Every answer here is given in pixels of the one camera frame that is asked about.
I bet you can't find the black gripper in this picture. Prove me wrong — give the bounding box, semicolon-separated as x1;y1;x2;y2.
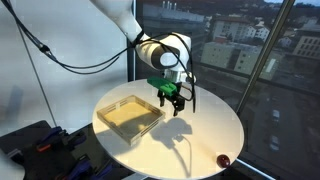
157;82;188;117

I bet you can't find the dark red plum plush toy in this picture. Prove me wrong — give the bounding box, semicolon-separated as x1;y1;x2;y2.
215;153;232;169

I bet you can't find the square wooden tray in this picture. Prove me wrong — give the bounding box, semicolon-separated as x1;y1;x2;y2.
96;94;167;147

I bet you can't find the black clamp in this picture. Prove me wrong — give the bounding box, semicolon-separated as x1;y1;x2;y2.
64;129;88;148

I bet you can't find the light metal bar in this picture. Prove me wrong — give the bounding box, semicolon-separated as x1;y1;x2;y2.
234;158;278;180

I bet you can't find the slanted grey metal pole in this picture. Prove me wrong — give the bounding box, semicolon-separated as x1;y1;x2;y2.
234;0;297;118

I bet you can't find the thin grey rod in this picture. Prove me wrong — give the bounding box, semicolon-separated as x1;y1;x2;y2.
7;0;58;128

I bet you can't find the blue clamp with orange tip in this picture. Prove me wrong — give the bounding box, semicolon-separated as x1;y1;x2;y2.
36;125;64;153

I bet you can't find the black equipment with orange parts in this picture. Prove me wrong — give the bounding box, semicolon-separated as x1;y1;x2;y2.
0;119;134;180

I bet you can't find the white rounded object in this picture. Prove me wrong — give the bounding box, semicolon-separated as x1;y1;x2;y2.
0;148;26;180

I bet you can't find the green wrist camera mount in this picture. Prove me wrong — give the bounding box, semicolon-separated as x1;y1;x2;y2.
146;76;178;98

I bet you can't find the black vertical window post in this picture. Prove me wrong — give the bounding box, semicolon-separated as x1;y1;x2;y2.
126;33;138;83

